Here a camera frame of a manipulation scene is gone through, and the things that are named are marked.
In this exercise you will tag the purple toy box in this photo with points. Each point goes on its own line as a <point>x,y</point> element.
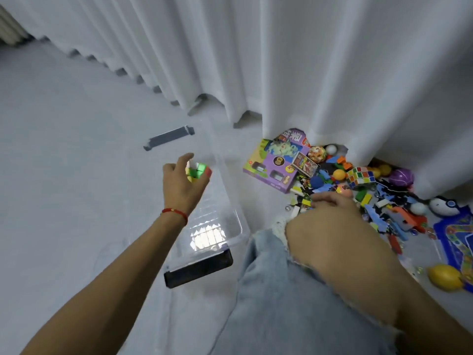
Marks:
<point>271,164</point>

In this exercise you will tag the person's right hand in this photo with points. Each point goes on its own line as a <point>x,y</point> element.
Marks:
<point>329,232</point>

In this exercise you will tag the yellow toy lemon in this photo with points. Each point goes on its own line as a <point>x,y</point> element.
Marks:
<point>445,278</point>

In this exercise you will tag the white and blue ball toy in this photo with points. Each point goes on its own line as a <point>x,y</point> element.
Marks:
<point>443,207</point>

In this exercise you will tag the small card pack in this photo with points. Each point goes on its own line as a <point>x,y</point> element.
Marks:
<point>304,164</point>

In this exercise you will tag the purple ball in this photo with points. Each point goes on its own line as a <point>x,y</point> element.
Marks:
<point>401,177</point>

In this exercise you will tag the person's left forearm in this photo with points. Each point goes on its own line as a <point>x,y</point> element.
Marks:
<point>111,288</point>

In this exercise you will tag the yellow ball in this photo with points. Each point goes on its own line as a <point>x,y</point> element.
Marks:
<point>385,170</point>

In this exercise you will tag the light blue jeans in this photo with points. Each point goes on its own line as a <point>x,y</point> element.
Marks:
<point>281,306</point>

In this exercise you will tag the person's right forearm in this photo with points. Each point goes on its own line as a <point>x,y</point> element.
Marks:
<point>402,303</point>

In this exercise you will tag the pile of small toy pieces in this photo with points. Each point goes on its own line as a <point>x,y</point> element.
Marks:
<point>391,216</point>

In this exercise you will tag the green and yellow puzzle cube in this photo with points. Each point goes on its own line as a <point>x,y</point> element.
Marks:
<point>196,170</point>

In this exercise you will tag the speckled bouncy ball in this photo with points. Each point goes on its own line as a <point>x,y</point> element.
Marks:
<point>317,154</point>

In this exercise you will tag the person's right fingers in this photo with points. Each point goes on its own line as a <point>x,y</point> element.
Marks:
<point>332,198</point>

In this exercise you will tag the multicoloured puzzle cube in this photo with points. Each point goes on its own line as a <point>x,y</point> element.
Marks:
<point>360,176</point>

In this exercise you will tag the beige curtain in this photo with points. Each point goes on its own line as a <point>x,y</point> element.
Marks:
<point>11,29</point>

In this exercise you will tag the white curtain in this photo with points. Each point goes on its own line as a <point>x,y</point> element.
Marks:
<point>295,62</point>

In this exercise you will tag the person's left thumb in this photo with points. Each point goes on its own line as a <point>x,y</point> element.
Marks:
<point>207,174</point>

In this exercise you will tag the person's left hand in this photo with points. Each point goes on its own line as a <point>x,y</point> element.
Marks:
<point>178,192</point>

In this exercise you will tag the blue game board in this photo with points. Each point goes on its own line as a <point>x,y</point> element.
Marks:
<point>456,240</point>

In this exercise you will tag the small white ball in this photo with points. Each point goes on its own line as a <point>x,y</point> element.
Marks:
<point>331,149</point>

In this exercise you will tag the orange ball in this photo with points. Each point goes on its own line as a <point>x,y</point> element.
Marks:
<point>339,175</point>

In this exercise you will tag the clear plastic storage bin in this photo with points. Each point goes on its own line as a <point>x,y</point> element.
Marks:
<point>212,232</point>

